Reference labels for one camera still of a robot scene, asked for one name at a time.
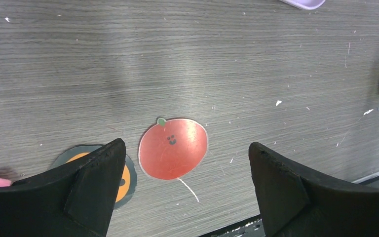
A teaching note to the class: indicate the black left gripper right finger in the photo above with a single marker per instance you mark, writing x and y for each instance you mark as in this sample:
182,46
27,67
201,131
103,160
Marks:
297,201

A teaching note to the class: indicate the red tomato coaster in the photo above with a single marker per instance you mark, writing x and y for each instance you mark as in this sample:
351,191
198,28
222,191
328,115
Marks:
171,148

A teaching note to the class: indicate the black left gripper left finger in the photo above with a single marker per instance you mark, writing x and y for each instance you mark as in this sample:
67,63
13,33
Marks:
73,200

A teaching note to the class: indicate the lavender serving tray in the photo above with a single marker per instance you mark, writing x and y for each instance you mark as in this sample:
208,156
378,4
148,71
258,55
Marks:
304,4

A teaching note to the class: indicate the black yellow face coaster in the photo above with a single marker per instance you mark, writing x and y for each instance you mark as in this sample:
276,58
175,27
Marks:
128,181

